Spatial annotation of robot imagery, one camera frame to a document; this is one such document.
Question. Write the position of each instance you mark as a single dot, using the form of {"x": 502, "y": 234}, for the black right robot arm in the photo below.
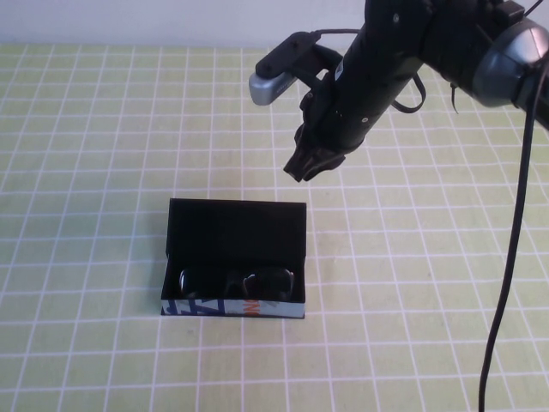
{"x": 381, "y": 64}

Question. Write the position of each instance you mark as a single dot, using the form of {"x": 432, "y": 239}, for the black framed glasses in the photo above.
{"x": 274, "y": 281}

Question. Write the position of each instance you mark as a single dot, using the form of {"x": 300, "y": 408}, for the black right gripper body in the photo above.
{"x": 315, "y": 116}

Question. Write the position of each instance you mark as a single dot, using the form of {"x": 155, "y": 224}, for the green checked tablecloth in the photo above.
{"x": 128, "y": 129}

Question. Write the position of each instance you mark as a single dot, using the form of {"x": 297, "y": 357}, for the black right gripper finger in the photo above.
{"x": 326, "y": 163}
{"x": 298, "y": 165}

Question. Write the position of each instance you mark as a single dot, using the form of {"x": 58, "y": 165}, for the black printed glasses case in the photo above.
{"x": 236, "y": 232}

